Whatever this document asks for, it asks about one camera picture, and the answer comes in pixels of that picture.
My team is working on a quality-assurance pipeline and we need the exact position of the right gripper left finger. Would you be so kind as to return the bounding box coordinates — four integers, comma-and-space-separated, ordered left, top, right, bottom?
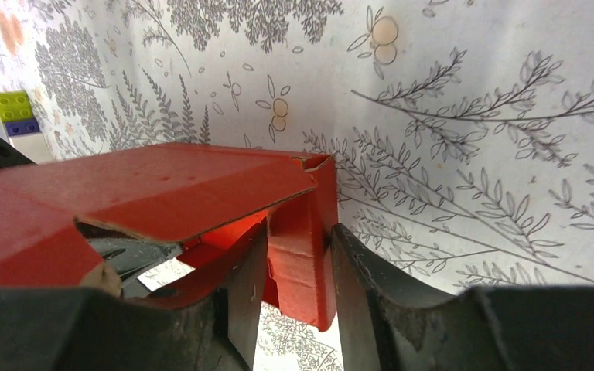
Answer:
0, 222, 268, 370

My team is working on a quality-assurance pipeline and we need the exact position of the floral patterned mat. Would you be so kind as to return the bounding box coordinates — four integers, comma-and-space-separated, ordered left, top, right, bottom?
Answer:
0, 1, 594, 370

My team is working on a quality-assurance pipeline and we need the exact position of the red paper box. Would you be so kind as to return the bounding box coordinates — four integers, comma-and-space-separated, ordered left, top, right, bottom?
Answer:
0, 143, 337, 331

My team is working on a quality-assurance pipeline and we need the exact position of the small yellow white object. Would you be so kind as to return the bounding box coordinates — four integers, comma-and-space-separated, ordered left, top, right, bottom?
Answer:
0, 90, 56, 164

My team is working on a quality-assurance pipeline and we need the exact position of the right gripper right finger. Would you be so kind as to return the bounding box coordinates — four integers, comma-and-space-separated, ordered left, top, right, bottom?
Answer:
331, 224, 594, 370

